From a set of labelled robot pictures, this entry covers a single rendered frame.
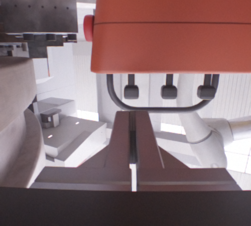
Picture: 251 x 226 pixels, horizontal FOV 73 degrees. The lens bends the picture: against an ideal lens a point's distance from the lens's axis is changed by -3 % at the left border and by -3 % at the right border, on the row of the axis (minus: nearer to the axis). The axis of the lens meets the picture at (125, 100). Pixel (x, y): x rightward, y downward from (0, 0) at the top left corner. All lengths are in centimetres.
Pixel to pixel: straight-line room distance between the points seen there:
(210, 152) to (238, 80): 1297
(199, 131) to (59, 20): 105
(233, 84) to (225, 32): 1346
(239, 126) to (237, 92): 1290
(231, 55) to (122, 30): 11
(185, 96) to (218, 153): 25
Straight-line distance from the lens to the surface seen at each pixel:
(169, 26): 18
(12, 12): 132
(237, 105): 1401
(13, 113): 100
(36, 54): 141
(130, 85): 26
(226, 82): 1358
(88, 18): 24
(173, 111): 33
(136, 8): 18
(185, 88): 68
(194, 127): 71
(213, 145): 74
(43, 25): 129
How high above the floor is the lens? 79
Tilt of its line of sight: 16 degrees up
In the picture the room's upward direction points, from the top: 180 degrees clockwise
